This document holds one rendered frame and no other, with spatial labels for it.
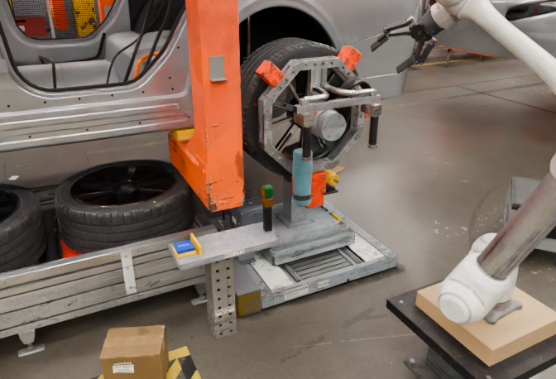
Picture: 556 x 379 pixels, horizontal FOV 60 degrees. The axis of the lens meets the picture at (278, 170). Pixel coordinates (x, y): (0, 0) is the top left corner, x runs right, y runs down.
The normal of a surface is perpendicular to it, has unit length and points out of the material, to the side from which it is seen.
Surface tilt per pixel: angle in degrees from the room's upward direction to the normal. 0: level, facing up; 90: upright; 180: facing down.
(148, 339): 0
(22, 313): 90
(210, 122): 90
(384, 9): 90
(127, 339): 0
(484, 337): 1
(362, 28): 90
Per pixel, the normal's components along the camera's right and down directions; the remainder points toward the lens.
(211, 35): 0.44, 0.35
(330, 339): 0.00, -0.92
